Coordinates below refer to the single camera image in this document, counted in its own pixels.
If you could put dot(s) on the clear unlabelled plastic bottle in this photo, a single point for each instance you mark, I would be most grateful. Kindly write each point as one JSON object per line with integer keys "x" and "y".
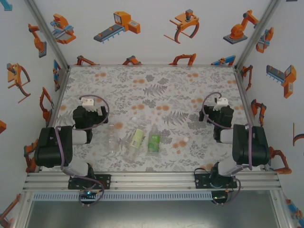
{"x": 111, "y": 142}

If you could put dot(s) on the pale yellow label plastic bottle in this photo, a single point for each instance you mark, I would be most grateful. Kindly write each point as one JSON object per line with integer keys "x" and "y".
{"x": 136, "y": 140}

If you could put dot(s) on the green label plastic bottle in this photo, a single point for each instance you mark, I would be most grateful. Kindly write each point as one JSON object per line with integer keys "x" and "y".
{"x": 154, "y": 142}

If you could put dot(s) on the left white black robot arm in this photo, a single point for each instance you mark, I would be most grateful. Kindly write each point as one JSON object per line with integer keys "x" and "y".
{"x": 52, "y": 147}

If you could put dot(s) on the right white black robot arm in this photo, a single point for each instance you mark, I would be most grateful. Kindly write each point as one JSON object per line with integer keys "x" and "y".
{"x": 251, "y": 147}

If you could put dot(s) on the floral patterned table cover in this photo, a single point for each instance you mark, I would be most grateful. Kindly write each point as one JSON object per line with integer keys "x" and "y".
{"x": 152, "y": 95}

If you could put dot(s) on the small controller circuit board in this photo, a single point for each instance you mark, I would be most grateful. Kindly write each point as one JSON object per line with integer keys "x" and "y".
{"x": 88, "y": 193}
{"x": 219, "y": 197}

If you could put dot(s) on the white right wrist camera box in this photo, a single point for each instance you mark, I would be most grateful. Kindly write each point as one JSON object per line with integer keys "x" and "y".
{"x": 221, "y": 104}

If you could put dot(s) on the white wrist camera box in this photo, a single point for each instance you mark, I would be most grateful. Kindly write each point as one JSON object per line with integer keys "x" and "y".
{"x": 87, "y": 104}
{"x": 221, "y": 104}

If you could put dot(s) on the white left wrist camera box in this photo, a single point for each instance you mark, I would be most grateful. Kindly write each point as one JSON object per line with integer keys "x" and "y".
{"x": 87, "y": 104}

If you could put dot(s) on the aluminium side rail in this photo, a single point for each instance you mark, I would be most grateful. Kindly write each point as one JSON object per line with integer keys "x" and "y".
{"x": 242, "y": 95}
{"x": 62, "y": 90}

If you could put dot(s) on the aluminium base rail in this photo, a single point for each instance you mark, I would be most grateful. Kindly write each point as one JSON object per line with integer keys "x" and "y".
{"x": 152, "y": 181}

